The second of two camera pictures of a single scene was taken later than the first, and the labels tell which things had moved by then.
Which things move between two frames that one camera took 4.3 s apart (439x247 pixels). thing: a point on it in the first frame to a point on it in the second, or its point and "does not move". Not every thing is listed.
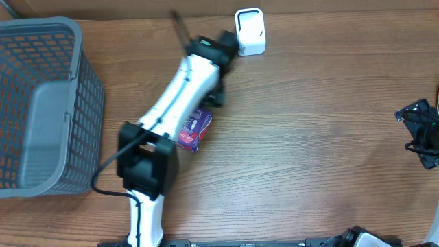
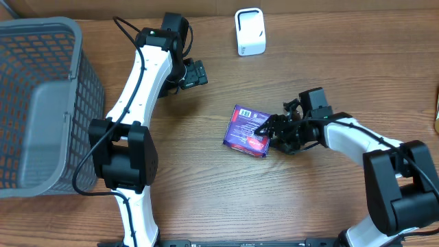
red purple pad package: x=195 y=125 to x=240 y=132
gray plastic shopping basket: x=52 y=100 does not move
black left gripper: x=216 y=101 to x=197 y=73
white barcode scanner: x=250 y=31 does not move
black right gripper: x=427 y=111 to x=278 y=121
